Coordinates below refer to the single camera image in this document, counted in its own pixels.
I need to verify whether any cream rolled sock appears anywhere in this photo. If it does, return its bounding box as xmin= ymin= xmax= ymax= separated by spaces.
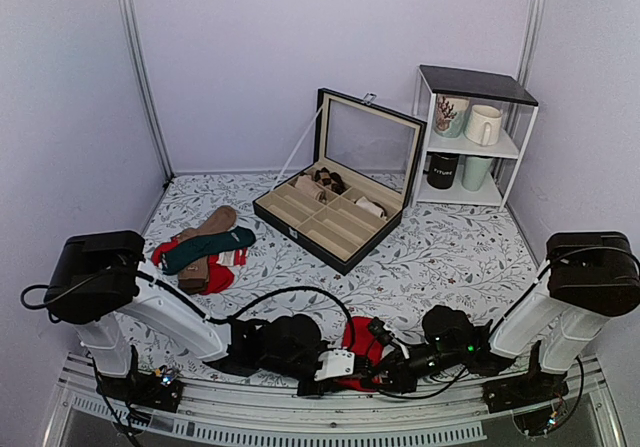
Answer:
xmin=355 ymin=196 xmax=387 ymax=220

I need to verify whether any dark green sock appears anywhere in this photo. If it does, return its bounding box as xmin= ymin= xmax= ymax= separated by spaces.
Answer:
xmin=161 ymin=226 xmax=256 ymax=275

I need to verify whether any pale green cup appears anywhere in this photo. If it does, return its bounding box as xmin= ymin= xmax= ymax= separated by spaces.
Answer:
xmin=461 ymin=156 xmax=493 ymax=192

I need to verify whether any beige rolled sock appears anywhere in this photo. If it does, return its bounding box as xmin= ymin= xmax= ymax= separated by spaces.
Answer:
xmin=294 ymin=174 xmax=327 ymax=203

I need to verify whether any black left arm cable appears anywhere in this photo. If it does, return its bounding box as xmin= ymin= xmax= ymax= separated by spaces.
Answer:
xmin=207 ymin=285 xmax=351 ymax=351

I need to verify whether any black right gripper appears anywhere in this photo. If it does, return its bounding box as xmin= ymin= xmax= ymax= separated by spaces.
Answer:
xmin=362 ymin=345 xmax=468 ymax=395

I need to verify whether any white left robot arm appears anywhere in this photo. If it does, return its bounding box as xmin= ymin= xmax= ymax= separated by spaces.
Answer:
xmin=44 ymin=230 xmax=328 ymax=401

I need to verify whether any coral pattern mug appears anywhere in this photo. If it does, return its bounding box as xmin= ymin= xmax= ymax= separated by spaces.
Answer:
xmin=434 ymin=94 xmax=470 ymax=138

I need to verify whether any black mug with text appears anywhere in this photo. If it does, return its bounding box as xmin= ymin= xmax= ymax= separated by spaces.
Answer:
xmin=427 ymin=152 xmax=459 ymax=190

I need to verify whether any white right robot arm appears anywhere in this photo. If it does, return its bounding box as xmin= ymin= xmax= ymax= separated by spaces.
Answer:
xmin=370 ymin=231 xmax=639 ymax=411

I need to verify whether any white two-tier shelf rack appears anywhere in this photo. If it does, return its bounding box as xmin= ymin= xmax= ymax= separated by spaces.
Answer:
xmin=412 ymin=65 xmax=539 ymax=210

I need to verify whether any cream ribbed mug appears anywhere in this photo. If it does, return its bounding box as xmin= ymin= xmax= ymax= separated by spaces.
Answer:
xmin=464 ymin=105 xmax=503 ymax=147

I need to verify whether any black compartment storage box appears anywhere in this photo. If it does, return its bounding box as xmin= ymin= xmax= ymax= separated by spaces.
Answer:
xmin=253 ymin=88 xmax=427 ymax=274

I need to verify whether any right aluminium frame post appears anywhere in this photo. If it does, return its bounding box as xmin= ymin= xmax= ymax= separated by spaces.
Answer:
xmin=517 ymin=0 xmax=546 ymax=87

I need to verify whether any red and beige sock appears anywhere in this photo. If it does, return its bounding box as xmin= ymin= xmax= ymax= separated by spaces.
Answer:
xmin=329 ymin=316 xmax=384 ymax=393

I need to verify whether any red white striped sock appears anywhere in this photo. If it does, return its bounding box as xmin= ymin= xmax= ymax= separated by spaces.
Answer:
xmin=217 ymin=248 xmax=248 ymax=267

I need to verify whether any slotted aluminium front rail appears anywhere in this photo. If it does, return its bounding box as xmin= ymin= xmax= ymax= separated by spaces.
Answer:
xmin=42 ymin=354 xmax=626 ymax=447

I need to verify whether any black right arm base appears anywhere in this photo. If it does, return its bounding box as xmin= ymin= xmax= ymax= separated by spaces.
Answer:
xmin=482 ymin=341 xmax=585 ymax=439

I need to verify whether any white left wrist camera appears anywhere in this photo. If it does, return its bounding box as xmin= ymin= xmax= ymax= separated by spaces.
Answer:
xmin=314 ymin=349 xmax=356 ymax=382

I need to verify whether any left aluminium frame post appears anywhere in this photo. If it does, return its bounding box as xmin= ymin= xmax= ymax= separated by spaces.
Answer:
xmin=118 ymin=0 xmax=175 ymax=186

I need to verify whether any aluminium frame post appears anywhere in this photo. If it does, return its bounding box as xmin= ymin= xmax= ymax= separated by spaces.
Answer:
xmin=118 ymin=0 xmax=175 ymax=186
xmin=517 ymin=0 xmax=546 ymax=87

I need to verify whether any dark brown rolled sock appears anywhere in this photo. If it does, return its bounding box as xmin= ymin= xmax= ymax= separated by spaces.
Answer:
xmin=313 ymin=167 xmax=346 ymax=195

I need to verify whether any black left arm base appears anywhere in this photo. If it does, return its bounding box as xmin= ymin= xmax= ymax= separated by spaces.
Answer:
xmin=95 ymin=346 xmax=184 ymax=413

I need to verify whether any floral patterned table mat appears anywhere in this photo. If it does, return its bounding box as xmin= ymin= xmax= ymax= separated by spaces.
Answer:
xmin=113 ymin=171 xmax=546 ymax=389

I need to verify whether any red sock in pile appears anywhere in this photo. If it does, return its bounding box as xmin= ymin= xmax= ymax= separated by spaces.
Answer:
xmin=177 ymin=255 xmax=235 ymax=295

